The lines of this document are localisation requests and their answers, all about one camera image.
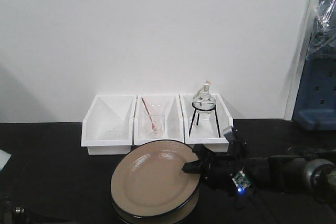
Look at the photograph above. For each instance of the left white plastic bin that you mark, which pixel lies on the left white plastic bin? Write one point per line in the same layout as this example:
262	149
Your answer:
107	128

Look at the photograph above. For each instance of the clear plastic bag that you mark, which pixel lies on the clear plastic bag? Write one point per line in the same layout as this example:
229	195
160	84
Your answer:
322	42

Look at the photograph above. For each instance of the red glass stirring rod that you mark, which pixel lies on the red glass stirring rod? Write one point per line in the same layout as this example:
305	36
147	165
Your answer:
154	119

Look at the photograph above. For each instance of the green circuit board right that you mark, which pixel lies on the green circuit board right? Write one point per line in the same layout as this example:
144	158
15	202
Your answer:
241	181

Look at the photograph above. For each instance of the beige plate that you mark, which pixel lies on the beige plate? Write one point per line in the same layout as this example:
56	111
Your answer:
149	181

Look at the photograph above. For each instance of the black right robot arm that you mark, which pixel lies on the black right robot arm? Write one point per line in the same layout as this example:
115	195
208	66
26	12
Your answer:
301	171

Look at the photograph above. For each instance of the black wire tripod stand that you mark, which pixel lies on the black wire tripod stand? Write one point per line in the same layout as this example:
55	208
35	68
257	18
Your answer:
197	119

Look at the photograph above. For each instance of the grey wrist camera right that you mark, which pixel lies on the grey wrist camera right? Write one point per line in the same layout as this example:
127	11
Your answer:
229	134

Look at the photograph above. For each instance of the glass beaker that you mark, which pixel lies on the glass beaker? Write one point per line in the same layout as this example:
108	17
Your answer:
160	132

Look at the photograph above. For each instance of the blue pegboard drying rack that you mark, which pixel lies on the blue pegboard drying rack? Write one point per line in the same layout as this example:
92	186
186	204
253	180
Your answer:
315	103

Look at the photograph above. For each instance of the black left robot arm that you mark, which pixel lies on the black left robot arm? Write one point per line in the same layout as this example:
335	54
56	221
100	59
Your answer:
11	214

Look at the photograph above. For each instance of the glass alcohol burner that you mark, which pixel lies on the glass alcohol burner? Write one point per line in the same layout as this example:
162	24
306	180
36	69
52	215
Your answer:
203	101

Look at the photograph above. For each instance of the white plastic bin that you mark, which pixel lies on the white plastic bin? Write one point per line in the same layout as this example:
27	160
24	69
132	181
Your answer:
206	132
167	105
107	128

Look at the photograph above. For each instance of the right white plastic bin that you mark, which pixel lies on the right white plastic bin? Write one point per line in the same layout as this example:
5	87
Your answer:
206	132

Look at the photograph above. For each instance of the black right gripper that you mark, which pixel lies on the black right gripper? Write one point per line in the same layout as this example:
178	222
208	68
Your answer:
218	169

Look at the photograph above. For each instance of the middle white plastic bin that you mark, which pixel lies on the middle white plastic bin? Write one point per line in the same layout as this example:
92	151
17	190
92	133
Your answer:
167	105

